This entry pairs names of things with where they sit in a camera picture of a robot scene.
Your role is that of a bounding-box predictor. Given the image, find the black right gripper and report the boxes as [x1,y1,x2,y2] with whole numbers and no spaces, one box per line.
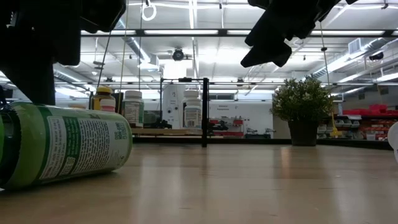
[241,0,358,68]

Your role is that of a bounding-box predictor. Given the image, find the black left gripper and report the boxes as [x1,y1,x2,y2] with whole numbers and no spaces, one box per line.
[0,0,83,106]

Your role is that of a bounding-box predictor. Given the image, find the amber bottle with yellow cap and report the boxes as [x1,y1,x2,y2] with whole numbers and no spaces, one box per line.
[92,86,114,111]

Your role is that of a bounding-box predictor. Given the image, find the green bottle with green cap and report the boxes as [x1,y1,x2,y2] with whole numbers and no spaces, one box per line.
[0,101,134,191]

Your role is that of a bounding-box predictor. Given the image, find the white bottle with maroon label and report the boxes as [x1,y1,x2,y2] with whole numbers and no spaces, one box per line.
[182,89,203,129]

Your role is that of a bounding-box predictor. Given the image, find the clear bottle with green label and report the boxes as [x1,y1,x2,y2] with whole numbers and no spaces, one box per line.
[121,90,145,129]

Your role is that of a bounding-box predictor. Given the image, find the shelf with red bins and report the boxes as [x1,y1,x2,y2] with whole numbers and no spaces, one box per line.
[320,104,398,142]

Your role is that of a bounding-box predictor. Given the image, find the potted green plant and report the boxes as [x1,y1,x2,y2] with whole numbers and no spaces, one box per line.
[270,76,335,147]

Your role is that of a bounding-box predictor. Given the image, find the workbench with red boxes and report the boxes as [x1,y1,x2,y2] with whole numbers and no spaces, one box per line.
[208,116,274,139]

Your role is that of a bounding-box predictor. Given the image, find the yellow cleaning tool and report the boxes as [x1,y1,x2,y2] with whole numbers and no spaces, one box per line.
[329,110,340,138]

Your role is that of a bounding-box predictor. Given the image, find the white cabinet machine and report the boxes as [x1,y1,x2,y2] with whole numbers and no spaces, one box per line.
[161,83,187,129]

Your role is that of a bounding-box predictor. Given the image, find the black overhead light bar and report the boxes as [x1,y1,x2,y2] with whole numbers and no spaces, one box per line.
[80,29,398,38]

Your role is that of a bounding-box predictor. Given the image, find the white bottle with grey label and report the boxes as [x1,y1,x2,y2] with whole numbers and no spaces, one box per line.
[387,121,398,150]

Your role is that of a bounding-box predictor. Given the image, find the black hanging cable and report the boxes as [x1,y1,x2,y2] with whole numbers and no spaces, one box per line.
[95,30,118,88]

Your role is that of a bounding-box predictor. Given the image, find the black round overhead camera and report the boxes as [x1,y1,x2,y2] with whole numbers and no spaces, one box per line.
[172,48,185,62]

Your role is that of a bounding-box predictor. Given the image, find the wooden shelf with black frame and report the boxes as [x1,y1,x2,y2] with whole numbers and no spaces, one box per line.
[52,76,210,149]

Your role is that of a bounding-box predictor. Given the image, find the yellowish hanging cable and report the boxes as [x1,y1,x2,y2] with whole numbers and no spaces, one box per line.
[117,0,130,114]

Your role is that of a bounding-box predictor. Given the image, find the black aluminium rig frame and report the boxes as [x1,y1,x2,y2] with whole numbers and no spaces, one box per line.
[132,136,394,151]

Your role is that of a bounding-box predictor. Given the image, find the thin dark hanging cable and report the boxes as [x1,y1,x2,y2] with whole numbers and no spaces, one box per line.
[136,0,144,91]

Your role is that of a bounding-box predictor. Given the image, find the white looped cable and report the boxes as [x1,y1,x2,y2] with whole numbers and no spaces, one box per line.
[141,0,157,22]

